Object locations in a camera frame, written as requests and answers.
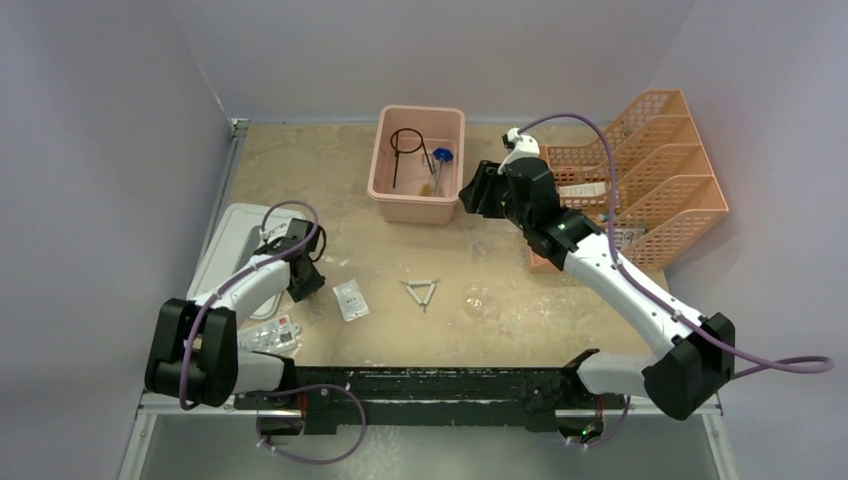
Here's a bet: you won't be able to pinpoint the coloured marker pack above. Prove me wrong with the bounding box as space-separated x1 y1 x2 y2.
613 227 647 250

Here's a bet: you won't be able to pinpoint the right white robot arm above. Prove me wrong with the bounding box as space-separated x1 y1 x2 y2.
459 157 736 420

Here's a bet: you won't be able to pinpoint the small white packet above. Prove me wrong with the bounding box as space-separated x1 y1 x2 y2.
333 279 370 322

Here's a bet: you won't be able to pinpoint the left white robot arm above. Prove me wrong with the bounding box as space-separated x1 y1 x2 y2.
144 219 326 410

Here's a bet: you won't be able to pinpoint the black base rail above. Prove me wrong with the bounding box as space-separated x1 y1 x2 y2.
237 361 624 435

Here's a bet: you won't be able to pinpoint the pink plastic bin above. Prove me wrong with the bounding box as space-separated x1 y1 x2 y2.
367 105 466 225

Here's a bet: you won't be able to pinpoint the metal crucible tongs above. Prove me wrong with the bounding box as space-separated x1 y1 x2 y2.
424 150 437 188

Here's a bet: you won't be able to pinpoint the aluminium frame rail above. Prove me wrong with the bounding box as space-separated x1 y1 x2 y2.
138 392 724 425

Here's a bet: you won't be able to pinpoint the spatula with blue clip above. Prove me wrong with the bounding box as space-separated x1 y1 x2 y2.
432 147 454 196

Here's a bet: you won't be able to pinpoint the white box in organizer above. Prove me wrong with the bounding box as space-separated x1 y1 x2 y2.
558 182 606 198

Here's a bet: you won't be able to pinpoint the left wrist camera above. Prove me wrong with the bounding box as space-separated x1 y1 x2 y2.
259 222 289 243

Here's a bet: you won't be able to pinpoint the blister pack with label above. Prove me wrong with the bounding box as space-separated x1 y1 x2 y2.
237 315 301 354

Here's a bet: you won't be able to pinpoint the white plastic bin lid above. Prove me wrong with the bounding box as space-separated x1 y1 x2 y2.
186 203 306 321

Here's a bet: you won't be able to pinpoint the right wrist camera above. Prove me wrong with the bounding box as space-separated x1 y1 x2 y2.
497 128 540 175

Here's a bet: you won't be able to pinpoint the small clear glass funnel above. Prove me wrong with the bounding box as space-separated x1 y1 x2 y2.
466 228 490 260

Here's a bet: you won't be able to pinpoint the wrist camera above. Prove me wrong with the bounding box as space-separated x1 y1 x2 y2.
259 222 289 243
497 128 540 175

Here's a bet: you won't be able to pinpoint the white clay triangle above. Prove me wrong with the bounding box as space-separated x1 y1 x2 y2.
400 279 440 313

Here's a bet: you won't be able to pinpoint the orange mesh file organizer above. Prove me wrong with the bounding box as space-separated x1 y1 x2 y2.
540 89 729 271

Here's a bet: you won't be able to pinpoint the clear glass beaker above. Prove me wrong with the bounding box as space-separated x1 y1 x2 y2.
463 284 488 318

